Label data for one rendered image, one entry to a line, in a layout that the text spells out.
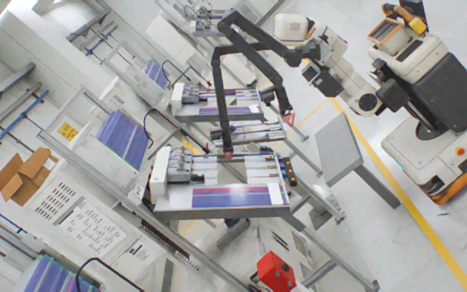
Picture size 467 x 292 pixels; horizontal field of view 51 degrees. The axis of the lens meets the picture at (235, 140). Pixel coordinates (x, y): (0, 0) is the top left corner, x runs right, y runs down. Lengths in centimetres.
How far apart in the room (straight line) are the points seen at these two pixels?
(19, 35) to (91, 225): 369
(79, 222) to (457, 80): 208
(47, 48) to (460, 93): 449
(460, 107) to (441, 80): 19
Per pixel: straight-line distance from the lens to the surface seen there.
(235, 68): 745
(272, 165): 303
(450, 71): 273
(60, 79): 603
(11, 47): 611
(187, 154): 307
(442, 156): 285
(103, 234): 270
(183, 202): 266
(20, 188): 270
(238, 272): 280
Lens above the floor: 191
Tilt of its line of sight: 17 degrees down
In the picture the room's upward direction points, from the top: 48 degrees counter-clockwise
